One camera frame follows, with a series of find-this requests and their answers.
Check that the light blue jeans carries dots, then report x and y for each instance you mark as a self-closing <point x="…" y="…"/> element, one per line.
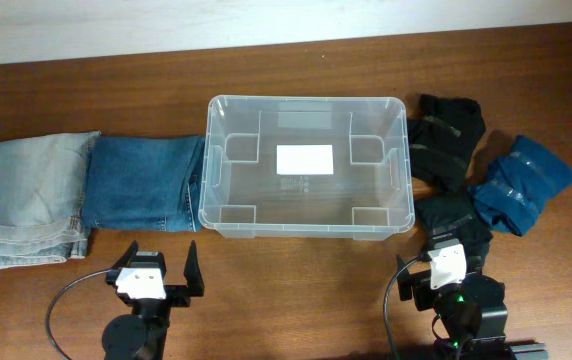
<point x="42" y="188"/>

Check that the white label in container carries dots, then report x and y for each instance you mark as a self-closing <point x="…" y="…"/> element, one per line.
<point x="304" y="160"/>

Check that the blue taped garment bundle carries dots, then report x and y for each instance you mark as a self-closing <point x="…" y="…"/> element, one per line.
<point x="518" y="186"/>

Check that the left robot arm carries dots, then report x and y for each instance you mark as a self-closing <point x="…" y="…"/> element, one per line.
<point x="139" y="335"/>

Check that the clear plastic storage container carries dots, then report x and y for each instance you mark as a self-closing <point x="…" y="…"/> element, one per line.
<point x="369" y="196"/>

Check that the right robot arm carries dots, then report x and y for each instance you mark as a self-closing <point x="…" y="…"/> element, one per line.
<point x="472" y="312"/>

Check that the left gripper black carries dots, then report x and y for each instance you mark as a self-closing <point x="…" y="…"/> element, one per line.
<point x="178" y="293"/>

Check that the dark blue jeans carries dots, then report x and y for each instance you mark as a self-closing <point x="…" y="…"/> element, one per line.
<point x="144" y="184"/>

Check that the black taped garment bundle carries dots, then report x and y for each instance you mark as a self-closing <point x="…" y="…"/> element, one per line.
<point x="443" y="138"/>
<point x="449" y="216"/>

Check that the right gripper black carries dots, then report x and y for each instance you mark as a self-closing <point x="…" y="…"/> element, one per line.
<point x="421" y="286"/>

